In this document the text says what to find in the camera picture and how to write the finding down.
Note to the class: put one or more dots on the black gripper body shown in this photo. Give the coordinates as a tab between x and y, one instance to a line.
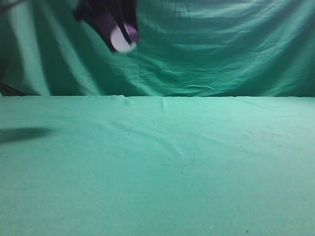
120	10

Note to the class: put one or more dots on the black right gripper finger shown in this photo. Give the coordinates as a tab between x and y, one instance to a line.
129	33

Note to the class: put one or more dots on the green backdrop cloth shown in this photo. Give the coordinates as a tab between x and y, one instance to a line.
187	48

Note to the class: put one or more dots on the green table cloth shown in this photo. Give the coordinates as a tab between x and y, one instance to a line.
157	166

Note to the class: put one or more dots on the white dimpled golf ball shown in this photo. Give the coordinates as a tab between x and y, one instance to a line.
119	42

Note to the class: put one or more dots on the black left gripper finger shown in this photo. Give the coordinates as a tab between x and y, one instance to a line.
103	25

